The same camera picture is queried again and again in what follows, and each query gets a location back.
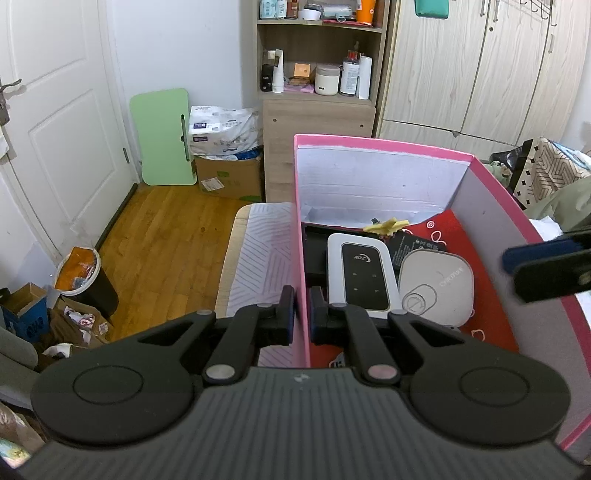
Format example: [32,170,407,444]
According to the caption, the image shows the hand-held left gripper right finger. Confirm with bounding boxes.
[308,286,472,386]

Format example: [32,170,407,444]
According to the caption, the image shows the blue cardboard box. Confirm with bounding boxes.
[0,282,49,344]

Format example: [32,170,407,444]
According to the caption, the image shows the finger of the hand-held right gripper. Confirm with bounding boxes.
[502,232,591,304]

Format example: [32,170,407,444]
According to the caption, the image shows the olive puffer jacket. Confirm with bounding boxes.
[526,175,591,236]

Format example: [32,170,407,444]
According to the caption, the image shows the green folding table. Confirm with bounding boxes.
[129,89,197,186]

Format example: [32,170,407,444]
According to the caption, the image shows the metal door handle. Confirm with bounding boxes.
[0,78,23,125]

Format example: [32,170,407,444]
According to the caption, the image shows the white portable router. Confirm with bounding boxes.
[326,233,402,319]

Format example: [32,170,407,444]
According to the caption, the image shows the white striped tablecloth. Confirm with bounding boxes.
[228,202,305,367]

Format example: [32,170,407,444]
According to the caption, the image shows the teal pouch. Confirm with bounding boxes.
[414,0,452,20]

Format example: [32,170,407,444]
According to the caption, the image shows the tall white bottle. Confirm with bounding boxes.
[358,55,373,101]

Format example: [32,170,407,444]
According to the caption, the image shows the yellow star hair clip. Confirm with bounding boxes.
[363,218,410,236]

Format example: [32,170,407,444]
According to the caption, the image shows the white jar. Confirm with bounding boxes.
[315,65,341,96]

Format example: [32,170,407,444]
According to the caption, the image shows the metal hook rack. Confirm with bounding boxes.
[503,0,561,28]

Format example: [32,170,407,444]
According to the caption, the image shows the rounded square compact case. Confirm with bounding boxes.
[397,250,475,330]

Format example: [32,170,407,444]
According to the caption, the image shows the brown cardboard box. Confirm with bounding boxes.
[194,154,265,201]

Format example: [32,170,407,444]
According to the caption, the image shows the patterned tote bag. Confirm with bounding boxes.
[508,136,591,210]

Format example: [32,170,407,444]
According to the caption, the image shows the white parcel bags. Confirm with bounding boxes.
[188,105,265,160]

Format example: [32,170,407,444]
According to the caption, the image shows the pink cardboard box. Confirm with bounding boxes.
[293,134,591,453]

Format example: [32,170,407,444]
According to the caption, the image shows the black trash bin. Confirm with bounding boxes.
[54,247,120,319]

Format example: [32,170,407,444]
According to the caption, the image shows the light wood wardrobe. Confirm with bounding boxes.
[372,0,591,162]

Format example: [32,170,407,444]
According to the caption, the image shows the red patterned box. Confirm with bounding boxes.
[309,210,520,370]

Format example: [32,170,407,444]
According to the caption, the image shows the wooden shelf unit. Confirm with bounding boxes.
[252,0,391,204]

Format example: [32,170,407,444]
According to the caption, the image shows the white door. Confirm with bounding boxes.
[0,0,139,296]

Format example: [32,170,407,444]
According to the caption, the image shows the black battery pack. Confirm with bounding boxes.
[385,228,448,268]

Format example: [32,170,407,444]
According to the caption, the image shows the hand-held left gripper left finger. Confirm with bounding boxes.
[134,285,296,386]

